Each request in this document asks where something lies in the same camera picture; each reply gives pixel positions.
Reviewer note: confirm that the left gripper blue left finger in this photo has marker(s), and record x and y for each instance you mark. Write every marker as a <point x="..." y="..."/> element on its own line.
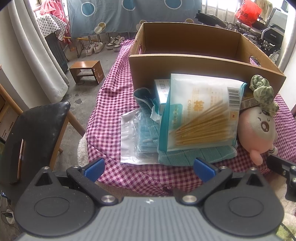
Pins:
<point x="84" y="179"/>

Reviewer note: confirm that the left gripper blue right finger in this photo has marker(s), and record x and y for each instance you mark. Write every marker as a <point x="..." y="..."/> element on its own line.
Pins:
<point x="213" y="178"/>

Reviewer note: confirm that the teal knitted cloth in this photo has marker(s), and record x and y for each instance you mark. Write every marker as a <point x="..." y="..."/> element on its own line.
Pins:
<point x="152" y="119"/>

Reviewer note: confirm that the pink plush toy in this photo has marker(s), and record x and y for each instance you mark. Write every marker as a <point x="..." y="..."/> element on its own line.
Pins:
<point x="257" y="133"/>

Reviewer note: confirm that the cotton swab bag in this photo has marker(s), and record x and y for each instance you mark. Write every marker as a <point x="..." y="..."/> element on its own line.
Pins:
<point x="201" y="112"/>

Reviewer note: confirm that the bag of blue face masks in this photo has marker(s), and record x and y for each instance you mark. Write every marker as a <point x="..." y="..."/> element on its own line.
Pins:
<point x="136" y="145"/>

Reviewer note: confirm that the gold tissue packet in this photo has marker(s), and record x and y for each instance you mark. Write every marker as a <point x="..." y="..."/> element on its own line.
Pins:
<point x="248" y="101"/>

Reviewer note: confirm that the green camouflage scrunchie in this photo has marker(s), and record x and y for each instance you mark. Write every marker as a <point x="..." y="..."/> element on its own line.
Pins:
<point x="263" y="93"/>

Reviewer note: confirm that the blue white medicine box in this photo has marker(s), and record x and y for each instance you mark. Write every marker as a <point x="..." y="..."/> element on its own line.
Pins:
<point x="162" y="88"/>

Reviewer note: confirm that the black wooden chair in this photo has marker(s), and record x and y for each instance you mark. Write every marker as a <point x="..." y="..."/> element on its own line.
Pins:
<point x="33" y="143"/>

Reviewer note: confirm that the magenta checkered tablecloth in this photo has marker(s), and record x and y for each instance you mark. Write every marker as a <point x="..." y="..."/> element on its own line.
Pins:
<point x="115" y="98"/>

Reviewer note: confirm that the small wooden stool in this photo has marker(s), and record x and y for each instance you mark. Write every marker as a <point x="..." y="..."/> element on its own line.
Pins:
<point x="82" y="69"/>

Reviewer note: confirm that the white curtain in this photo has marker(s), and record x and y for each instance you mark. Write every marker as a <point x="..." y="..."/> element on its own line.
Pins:
<point x="40" y="58"/>

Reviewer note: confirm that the wheelchair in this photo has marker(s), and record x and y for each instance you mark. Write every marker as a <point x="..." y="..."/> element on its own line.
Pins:
<point x="267" y="36"/>

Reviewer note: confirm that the brown cardboard box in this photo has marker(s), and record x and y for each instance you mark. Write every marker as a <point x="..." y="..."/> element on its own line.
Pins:
<point x="163" y="48"/>

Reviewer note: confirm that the polka dot cloth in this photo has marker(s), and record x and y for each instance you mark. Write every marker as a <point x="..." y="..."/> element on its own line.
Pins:
<point x="50" y="24"/>

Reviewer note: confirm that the blue patterned hanging sheet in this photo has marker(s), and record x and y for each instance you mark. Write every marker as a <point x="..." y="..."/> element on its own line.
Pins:
<point x="95" y="17"/>

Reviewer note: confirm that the red plastic bag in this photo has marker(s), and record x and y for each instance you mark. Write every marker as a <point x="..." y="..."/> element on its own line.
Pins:
<point x="248" y="12"/>

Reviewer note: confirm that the pink hanging garment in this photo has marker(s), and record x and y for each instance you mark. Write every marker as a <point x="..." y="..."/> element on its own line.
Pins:
<point x="54" y="8"/>

